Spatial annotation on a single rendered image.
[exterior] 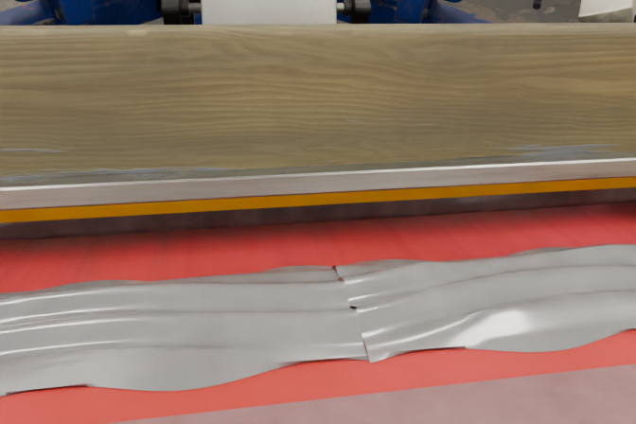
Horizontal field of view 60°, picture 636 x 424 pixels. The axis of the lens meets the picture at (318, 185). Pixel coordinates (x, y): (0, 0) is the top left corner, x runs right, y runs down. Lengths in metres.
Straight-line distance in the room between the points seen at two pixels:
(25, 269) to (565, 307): 0.23
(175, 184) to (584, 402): 0.18
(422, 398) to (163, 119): 0.16
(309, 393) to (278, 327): 0.03
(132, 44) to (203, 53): 0.03
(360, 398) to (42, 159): 0.17
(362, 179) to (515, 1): 2.78
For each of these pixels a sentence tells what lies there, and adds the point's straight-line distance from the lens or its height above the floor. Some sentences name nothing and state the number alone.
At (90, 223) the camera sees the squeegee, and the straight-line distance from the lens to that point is 0.29.
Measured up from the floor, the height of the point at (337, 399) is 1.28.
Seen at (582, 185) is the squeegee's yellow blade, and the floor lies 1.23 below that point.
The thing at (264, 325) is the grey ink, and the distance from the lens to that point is 0.21.
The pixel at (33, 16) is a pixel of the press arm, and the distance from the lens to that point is 0.97.
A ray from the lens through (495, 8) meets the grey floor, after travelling 2.92.
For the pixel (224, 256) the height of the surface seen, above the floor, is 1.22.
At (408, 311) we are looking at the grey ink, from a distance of 0.22.
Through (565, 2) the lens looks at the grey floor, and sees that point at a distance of 3.15.
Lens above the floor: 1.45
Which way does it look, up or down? 51 degrees down
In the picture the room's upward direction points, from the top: 8 degrees clockwise
